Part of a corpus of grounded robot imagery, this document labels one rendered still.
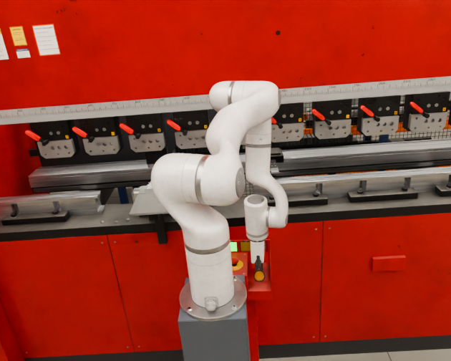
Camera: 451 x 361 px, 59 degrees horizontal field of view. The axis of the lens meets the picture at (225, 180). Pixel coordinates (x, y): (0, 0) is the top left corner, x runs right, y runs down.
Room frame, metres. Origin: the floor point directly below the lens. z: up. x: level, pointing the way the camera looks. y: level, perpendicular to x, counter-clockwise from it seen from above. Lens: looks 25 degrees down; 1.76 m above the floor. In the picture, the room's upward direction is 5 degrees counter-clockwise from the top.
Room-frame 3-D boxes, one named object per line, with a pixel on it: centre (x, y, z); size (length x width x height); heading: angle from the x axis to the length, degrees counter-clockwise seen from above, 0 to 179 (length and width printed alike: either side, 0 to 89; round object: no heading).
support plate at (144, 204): (1.54, 0.30, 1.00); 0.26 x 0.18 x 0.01; 178
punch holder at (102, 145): (1.69, 0.52, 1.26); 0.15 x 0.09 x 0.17; 88
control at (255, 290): (1.32, -0.05, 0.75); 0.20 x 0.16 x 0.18; 84
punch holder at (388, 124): (1.65, -0.68, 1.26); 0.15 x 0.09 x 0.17; 88
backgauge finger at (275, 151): (1.82, -0.24, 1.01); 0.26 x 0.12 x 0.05; 178
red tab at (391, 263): (1.49, -0.72, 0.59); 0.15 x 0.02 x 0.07; 88
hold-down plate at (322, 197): (1.61, -0.30, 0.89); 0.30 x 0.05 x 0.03; 88
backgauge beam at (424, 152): (1.97, -0.11, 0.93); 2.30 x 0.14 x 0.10; 88
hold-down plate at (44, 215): (1.65, 0.90, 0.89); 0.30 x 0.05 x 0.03; 88
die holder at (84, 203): (1.71, 0.85, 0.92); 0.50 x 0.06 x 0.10; 88
